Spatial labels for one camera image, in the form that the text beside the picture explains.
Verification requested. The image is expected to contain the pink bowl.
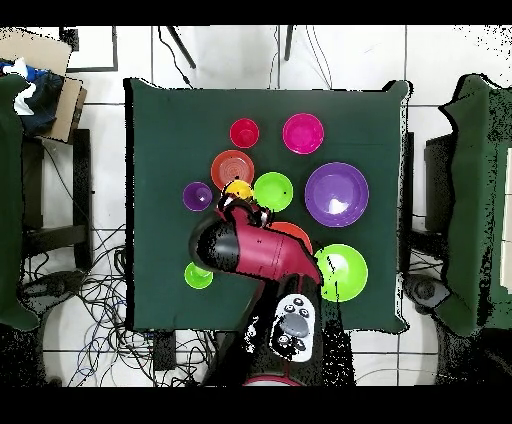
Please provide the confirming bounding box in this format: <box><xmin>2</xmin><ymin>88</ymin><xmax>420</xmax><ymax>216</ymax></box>
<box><xmin>282</xmin><ymin>112</ymin><xmax>326</xmax><ymax>156</ymax></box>

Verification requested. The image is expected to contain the tangle of cables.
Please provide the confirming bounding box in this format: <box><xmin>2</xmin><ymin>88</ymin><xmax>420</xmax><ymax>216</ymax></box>
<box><xmin>19</xmin><ymin>223</ymin><xmax>219</xmax><ymax>387</ymax></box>

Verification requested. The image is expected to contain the large green bowl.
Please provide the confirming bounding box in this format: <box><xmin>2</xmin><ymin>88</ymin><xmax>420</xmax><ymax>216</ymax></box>
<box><xmin>313</xmin><ymin>243</ymin><xmax>369</xmax><ymax>303</ymax></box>

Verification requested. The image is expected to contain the small green bowl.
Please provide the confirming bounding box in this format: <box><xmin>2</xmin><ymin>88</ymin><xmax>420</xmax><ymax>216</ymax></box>
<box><xmin>252</xmin><ymin>171</ymin><xmax>294</xmax><ymax>214</ymax></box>

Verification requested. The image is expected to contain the green cloth covered table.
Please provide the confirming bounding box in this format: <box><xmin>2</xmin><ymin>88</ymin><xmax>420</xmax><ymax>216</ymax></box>
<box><xmin>433</xmin><ymin>73</ymin><xmax>512</xmax><ymax>337</ymax></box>
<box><xmin>0</xmin><ymin>73</ymin><xmax>41</xmax><ymax>331</ymax></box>

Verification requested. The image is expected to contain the black rectangular frame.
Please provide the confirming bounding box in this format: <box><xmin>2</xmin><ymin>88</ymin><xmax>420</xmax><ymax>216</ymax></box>
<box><xmin>59</xmin><ymin>25</ymin><xmax>119</xmax><ymax>73</ymax></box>

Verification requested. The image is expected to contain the small orange bowl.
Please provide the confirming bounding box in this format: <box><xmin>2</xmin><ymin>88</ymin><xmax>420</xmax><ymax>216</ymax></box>
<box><xmin>210</xmin><ymin>149</ymin><xmax>256</xmax><ymax>192</ymax></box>

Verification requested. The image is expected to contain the red cup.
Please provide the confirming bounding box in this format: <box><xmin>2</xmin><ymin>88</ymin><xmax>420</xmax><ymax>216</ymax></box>
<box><xmin>229</xmin><ymin>118</ymin><xmax>260</xmax><ymax>150</ymax></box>

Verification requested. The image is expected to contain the black stool frame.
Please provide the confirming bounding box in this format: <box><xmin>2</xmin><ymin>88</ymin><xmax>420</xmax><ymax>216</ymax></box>
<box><xmin>21</xmin><ymin>128</ymin><xmax>94</xmax><ymax>271</ymax></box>

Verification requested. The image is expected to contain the large purple bowl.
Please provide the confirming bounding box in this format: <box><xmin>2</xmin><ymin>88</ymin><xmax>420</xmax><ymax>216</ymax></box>
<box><xmin>304</xmin><ymin>161</ymin><xmax>370</xmax><ymax>228</ymax></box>

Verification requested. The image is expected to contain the purple cup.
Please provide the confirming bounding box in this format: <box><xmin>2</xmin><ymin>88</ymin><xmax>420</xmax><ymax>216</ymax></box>
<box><xmin>182</xmin><ymin>181</ymin><xmax>214</xmax><ymax>213</ymax></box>

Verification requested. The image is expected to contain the black power adapter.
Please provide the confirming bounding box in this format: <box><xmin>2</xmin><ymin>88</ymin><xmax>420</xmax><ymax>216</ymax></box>
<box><xmin>152</xmin><ymin>329</ymin><xmax>178</xmax><ymax>372</ymax></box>

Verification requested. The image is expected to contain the cardboard box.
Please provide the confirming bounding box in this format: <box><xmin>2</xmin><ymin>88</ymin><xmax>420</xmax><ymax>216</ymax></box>
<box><xmin>0</xmin><ymin>27</ymin><xmax>88</xmax><ymax>143</ymax></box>

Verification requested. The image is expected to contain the large orange-red bowl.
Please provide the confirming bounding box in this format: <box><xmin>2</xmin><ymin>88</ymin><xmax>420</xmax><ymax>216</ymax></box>
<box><xmin>269</xmin><ymin>221</ymin><xmax>314</xmax><ymax>257</ymax></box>

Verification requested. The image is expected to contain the dark green tablecloth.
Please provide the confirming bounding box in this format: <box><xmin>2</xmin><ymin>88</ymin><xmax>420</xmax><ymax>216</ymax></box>
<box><xmin>123</xmin><ymin>77</ymin><xmax>411</xmax><ymax>333</ymax></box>

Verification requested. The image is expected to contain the green cup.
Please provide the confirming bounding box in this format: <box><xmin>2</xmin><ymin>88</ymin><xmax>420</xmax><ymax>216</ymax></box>
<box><xmin>183</xmin><ymin>261</ymin><xmax>215</xmax><ymax>290</ymax></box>

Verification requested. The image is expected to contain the blue and white cloth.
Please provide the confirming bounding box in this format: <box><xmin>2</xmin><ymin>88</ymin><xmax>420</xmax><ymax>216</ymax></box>
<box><xmin>0</xmin><ymin>57</ymin><xmax>65</xmax><ymax>137</ymax></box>

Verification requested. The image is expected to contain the yellow cup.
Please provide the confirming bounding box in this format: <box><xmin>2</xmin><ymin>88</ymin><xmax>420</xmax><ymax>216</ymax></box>
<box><xmin>221</xmin><ymin>179</ymin><xmax>255</xmax><ymax>203</ymax></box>

